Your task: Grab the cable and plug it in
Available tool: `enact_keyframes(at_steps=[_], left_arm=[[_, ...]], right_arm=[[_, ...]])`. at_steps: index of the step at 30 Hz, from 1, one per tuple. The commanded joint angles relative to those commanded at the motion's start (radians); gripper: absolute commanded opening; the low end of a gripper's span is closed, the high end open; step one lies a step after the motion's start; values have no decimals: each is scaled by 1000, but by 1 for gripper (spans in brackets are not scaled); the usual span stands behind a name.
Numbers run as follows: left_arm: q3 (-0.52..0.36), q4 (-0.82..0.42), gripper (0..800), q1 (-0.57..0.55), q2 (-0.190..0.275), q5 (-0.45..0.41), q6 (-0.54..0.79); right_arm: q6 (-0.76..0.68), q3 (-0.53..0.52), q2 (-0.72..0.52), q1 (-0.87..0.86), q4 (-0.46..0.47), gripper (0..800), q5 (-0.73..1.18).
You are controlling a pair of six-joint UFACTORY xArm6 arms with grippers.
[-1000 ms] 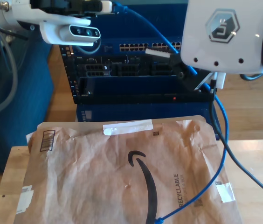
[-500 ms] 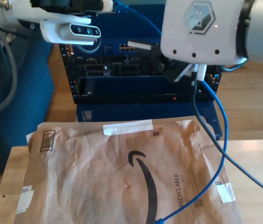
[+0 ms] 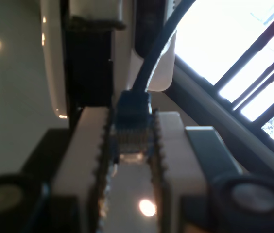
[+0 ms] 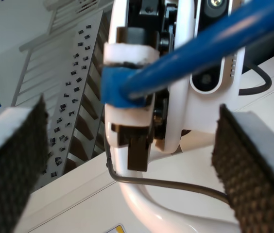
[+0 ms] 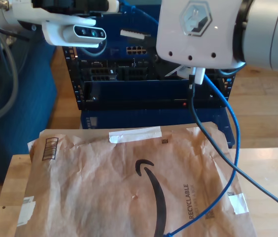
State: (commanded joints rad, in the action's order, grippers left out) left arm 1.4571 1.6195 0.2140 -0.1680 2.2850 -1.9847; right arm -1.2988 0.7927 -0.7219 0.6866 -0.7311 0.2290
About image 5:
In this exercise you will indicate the black Dell rack server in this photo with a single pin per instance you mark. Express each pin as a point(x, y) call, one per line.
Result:
point(129, 71)

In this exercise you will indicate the long white tape strip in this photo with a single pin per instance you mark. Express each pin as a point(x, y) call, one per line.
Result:
point(134, 134)

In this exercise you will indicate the black perforated rack post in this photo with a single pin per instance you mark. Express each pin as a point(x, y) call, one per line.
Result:
point(76, 93)
point(229, 86)

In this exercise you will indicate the brown packing paper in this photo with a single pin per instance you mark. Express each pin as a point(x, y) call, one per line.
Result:
point(104, 197)

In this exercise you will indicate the white shipping label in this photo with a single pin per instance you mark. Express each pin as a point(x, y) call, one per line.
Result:
point(26, 209)

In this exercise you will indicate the blue Netgear network switch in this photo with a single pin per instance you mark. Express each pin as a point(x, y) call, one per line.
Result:
point(115, 53)

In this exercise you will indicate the short white tape strip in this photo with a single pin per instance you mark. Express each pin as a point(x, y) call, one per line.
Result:
point(240, 205)

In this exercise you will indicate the dark blue network device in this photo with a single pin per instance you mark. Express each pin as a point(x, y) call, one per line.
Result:
point(129, 118)

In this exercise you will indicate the blue sofa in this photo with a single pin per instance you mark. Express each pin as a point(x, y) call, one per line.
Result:
point(30, 111)

